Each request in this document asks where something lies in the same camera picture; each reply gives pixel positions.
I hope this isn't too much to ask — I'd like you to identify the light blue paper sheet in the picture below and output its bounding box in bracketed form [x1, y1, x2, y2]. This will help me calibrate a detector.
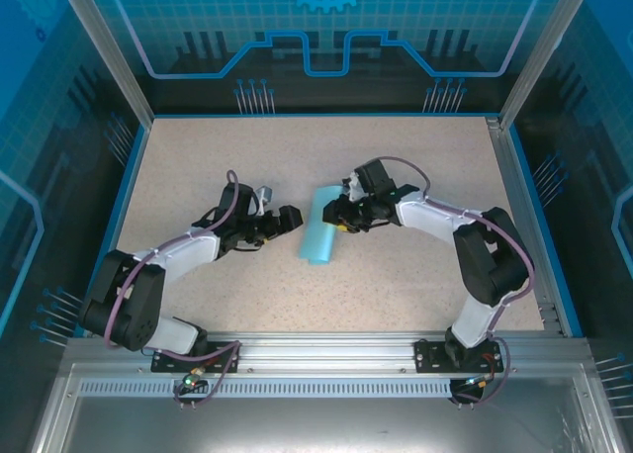
[297, 184, 344, 266]

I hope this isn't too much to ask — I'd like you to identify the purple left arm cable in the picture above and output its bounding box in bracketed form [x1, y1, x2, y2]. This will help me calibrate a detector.
[102, 169, 244, 410]

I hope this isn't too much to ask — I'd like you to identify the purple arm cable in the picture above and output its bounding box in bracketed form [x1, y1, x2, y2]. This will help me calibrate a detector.
[102, 169, 244, 410]
[375, 155, 539, 410]

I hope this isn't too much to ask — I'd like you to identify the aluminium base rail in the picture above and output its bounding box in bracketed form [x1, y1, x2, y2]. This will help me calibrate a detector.
[63, 330, 593, 375]

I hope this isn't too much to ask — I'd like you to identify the aluminium side rail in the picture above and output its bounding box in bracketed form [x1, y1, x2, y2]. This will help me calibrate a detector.
[487, 116, 566, 336]

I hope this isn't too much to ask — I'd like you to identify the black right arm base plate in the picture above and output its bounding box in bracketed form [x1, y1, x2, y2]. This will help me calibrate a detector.
[413, 338, 501, 375]

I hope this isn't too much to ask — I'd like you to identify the cable connector with green light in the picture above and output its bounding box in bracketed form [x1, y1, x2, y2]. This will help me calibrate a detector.
[462, 371, 498, 390]
[178, 366, 208, 391]

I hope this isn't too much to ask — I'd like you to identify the slotted aluminium cable strip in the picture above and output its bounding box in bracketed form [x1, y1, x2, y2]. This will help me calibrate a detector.
[77, 379, 456, 400]

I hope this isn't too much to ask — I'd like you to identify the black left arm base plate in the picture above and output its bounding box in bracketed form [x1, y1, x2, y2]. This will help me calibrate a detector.
[150, 339, 242, 375]

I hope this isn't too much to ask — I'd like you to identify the aluminium frame post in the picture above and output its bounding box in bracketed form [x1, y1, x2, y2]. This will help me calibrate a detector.
[53, 0, 155, 127]
[497, 0, 597, 131]

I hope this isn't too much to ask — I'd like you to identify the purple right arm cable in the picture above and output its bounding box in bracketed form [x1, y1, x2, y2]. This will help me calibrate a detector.
[375, 155, 539, 410]

